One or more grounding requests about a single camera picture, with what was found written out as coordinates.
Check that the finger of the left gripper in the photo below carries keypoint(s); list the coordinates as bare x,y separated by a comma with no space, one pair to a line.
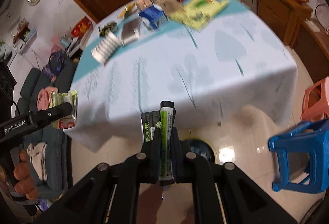
52,113

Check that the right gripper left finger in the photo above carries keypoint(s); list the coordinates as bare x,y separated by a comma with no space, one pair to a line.
155,155

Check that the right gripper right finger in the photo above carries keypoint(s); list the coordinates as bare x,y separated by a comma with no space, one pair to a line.
175,154

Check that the light green snack packet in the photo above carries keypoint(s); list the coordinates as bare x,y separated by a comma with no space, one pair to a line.
59,98

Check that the green black snack wrapper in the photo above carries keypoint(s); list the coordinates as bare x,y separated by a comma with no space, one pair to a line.
161,122

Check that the black gold wrapper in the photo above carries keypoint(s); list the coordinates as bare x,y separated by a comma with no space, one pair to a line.
107,28

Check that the yellow orange snack bag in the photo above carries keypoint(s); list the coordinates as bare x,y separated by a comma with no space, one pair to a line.
126,11

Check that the yellow rim trash bin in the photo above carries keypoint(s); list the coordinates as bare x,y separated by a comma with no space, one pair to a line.
198,147

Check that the person's left hand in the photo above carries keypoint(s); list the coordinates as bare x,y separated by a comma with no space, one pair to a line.
21,172

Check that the pink clothes on sofa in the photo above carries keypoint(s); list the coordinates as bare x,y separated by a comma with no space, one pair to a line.
43,99

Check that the white cloth on sofa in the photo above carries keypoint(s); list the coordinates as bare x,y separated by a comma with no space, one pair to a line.
37,154

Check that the grey checked paper cup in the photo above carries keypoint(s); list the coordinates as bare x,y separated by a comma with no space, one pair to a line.
107,47

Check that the tree pattern tablecloth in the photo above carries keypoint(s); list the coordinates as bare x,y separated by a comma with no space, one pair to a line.
236,60

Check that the red gift box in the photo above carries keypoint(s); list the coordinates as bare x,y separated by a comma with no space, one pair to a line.
81,27

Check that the grey brown flat box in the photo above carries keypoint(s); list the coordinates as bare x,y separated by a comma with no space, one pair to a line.
131,31

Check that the blue tissue pack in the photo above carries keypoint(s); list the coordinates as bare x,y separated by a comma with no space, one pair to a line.
153,17

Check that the yellow plastic bag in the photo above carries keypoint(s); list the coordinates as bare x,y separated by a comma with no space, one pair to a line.
196,14

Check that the blue plastic stool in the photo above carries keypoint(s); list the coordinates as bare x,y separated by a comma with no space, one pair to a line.
302,154

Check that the beige patterned small box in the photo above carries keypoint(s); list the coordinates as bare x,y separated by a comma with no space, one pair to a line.
143,4

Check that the pink plastic stool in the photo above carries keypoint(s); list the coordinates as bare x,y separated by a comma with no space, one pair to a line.
315,102

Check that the wooden side cabinet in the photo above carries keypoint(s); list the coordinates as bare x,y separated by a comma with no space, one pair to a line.
282,16

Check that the wooden tv console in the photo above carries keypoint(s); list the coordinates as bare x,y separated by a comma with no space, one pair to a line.
310,42

